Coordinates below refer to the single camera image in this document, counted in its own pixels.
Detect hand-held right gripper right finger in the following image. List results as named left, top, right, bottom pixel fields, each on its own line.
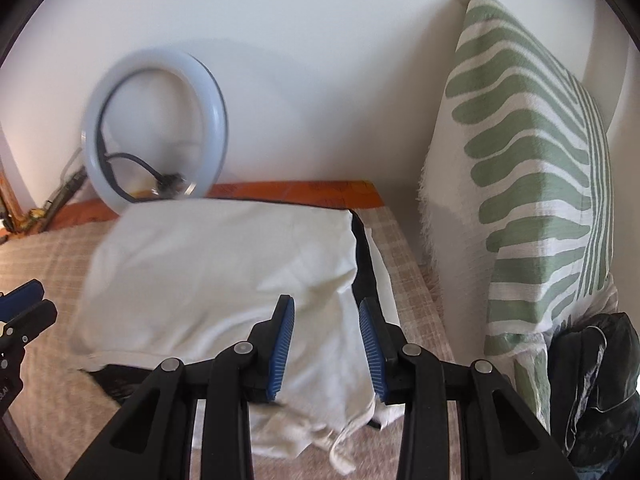
left=358, top=296, right=581, bottom=480

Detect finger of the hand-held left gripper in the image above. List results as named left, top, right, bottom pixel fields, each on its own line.
left=0, top=281, right=45, bottom=318
left=0, top=300, right=58, bottom=349

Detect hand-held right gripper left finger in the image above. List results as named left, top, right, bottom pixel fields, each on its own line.
left=65, top=294, right=297, bottom=480

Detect white camisole top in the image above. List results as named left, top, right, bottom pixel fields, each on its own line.
left=70, top=199, right=377, bottom=476

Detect black folded tripod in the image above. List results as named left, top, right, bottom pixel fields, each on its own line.
left=45, top=167, right=91, bottom=216

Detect orange bed sheet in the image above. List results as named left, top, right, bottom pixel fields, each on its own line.
left=50, top=180, right=381, bottom=231

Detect dark jacket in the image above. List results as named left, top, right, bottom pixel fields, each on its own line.
left=547, top=312, right=640, bottom=476

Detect green and white patterned cushion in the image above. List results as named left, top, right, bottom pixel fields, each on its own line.
left=420, top=0, right=618, bottom=436

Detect black ring light cable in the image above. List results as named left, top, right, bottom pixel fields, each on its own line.
left=100, top=152, right=182, bottom=196

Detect white ring light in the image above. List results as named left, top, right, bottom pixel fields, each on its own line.
left=80, top=46, right=231, bottom=206

